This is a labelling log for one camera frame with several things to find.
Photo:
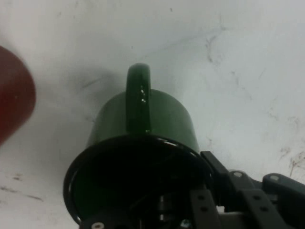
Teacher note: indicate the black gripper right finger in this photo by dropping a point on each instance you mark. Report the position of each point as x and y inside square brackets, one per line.
[274, 202]

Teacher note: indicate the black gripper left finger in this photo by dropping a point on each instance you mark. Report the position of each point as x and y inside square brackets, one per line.
[207, 214]

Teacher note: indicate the green enamel mug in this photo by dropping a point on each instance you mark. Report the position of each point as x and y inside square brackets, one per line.
[166, 119]

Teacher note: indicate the red enamel mug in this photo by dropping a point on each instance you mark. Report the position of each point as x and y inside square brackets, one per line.
[14, 95]

